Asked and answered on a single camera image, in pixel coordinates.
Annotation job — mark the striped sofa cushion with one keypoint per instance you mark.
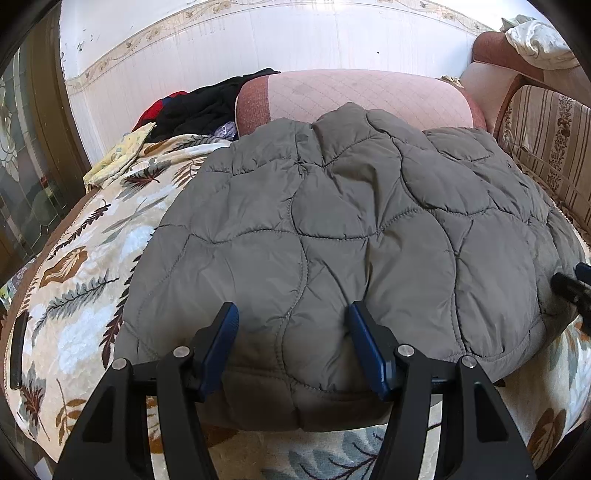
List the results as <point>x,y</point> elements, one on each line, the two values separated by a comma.
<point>549,138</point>

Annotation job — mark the leaded glass wooden door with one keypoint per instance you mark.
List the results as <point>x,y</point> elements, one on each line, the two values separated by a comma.
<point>27,161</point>

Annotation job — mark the pink sofa back cushion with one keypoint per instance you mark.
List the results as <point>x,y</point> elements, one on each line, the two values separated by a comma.
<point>351,90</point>

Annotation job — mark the black garment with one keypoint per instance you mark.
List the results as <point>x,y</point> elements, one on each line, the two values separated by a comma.
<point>203,106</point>

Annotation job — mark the yellow floral cloth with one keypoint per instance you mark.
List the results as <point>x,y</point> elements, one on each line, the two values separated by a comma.
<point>115,157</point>

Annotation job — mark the black smartphone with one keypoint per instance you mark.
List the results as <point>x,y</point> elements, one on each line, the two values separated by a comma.
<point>18,350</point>

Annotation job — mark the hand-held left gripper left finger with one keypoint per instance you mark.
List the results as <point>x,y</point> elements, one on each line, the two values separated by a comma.
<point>221,341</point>

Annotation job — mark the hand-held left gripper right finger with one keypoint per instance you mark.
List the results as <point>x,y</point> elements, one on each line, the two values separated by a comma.
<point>369,350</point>

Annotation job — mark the red garment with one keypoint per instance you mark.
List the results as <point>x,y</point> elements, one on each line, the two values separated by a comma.
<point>150,113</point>

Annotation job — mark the lilac patterned cloth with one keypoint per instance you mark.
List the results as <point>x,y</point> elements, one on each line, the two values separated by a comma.
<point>226,130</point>

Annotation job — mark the white crumpled cloth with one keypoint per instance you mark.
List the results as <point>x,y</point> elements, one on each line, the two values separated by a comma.
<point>540,41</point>

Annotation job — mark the grey quilted jacket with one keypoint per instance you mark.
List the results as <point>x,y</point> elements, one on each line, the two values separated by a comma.
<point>346,221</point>

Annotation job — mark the beige cloth scrap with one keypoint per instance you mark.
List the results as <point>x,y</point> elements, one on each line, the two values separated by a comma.
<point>451,81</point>

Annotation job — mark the leaf print fleece blanket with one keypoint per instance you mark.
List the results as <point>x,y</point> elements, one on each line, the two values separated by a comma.
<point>83,300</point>

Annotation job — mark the brown sofa armrest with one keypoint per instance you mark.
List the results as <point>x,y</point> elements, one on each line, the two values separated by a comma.
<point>489,46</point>

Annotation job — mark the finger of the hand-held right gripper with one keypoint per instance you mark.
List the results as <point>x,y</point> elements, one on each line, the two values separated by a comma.
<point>570,284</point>

